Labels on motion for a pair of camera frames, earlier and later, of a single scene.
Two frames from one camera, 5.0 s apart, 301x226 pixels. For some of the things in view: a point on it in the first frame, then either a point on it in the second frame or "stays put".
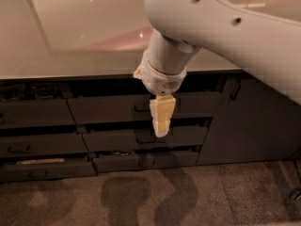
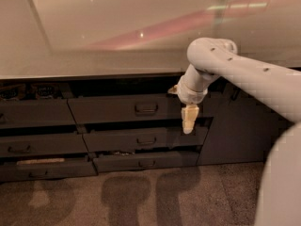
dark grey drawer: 178,137 stays put
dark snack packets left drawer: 32,90 stays put
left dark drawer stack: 36,112 stays put
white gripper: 160,80 → 192,95
